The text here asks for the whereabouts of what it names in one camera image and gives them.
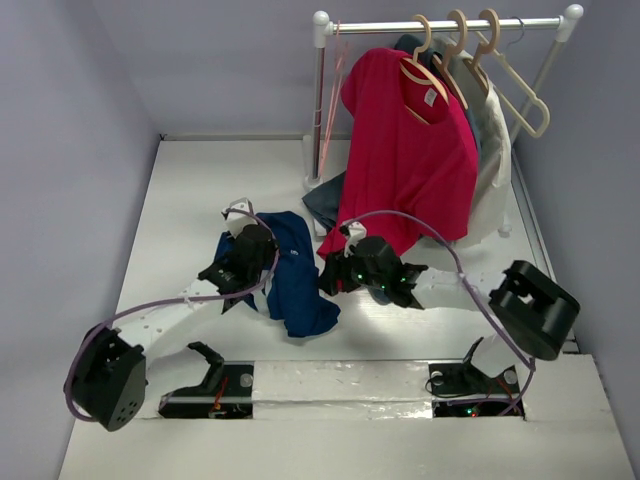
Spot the pink wire hanger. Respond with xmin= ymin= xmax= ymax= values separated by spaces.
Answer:
xmin=319 ymin=33 xmax=348 ymax=175

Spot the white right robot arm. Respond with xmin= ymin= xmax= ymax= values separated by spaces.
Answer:
xmin=319 ymin=236 xmax=580 ymax=392

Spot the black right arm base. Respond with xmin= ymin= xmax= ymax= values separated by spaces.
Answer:
xmin=425 ymin=336 xmax=526 ymax=418

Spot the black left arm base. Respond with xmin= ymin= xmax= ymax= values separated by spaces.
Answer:
xmin=158 ymin=342 xmax=254 ymax=420

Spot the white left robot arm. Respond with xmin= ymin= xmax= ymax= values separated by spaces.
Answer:
xmin=63 ymin=223 xmax=279 ymax=432

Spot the red t shirt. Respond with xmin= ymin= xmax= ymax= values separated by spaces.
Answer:
xmin=336 ymin=48 xmax=478 ymax=254

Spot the white t shirt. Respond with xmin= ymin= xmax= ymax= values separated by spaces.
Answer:
xmin=448 ymin=51 xmax=511 ymax=247

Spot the wooden hanger with red shirt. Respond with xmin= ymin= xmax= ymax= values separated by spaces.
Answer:
xmin=398 ymin=15 xmax=451 ymax=125

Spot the wooden hanger with grey shirt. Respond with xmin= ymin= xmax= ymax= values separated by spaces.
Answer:
xmin=431 ymin=8 xmax=471 ymax=111

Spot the wooden hanger with white shirt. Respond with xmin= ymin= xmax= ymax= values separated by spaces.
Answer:
xmin=463 ymin=8 xmax=501 ymax=97

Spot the white metal clothes rack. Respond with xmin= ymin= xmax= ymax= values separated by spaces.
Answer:
xmin=301 ymin=3 xmax=585 ymax=238

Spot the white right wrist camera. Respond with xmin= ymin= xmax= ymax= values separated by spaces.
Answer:
xmin=339 ymin=221 xmax=367 ymax=257

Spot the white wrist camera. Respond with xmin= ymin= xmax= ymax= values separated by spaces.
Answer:
xmin=339 ymin=221 xmax=367 ymax=257
xmin=222 ymin=197 xmax=257 ymax=238

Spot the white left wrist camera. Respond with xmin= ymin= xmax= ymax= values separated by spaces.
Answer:
xmin=222 ymin=197 xmax=257 ymax=238

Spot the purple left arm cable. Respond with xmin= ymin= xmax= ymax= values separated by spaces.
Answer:
xmin=63 ymin=208 xmax=282 ymax=424

